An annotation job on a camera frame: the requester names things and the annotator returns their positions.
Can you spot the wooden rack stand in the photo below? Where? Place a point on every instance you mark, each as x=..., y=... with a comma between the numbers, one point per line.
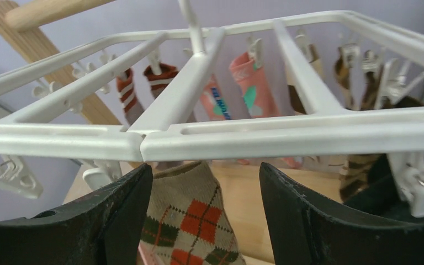
x=34, y=52

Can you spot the pink sock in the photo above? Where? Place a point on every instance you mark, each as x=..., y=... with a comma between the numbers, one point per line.
x=254, y=87
x=213, y=101

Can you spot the white clip hanger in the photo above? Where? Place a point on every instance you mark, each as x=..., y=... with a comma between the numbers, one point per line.
x=162, y=134

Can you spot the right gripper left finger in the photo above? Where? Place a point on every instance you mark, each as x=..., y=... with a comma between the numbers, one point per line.
x=102, y=227

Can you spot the cream brown wide-striped sock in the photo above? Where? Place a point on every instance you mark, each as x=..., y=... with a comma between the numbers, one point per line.
x=307, y=81

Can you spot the black sock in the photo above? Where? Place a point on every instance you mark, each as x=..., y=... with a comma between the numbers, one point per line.
x=380, y=197

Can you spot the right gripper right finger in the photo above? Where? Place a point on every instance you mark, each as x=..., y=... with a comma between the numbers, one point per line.
x=307, y=227

